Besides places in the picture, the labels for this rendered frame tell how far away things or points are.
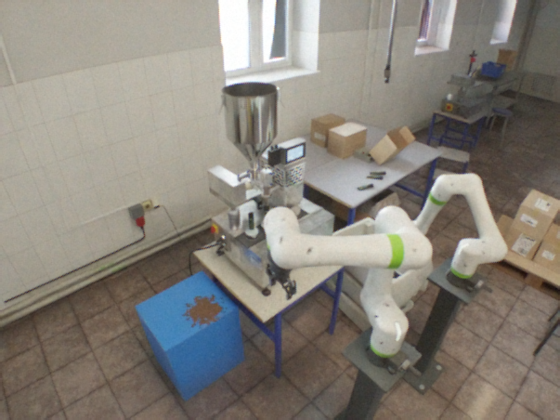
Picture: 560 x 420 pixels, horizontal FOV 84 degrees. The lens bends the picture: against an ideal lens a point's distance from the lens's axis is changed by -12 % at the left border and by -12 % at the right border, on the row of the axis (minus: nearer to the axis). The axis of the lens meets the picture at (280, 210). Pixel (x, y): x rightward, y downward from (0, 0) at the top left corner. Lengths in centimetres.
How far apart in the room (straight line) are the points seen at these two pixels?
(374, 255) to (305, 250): 22
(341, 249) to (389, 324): 50
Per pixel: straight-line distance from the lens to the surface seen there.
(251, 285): 209
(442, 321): 227
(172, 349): 209
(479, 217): 210
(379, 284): 146
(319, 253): 101
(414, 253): 114
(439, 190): 209
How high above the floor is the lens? 226
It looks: 34 degrees down
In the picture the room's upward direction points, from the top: straight up
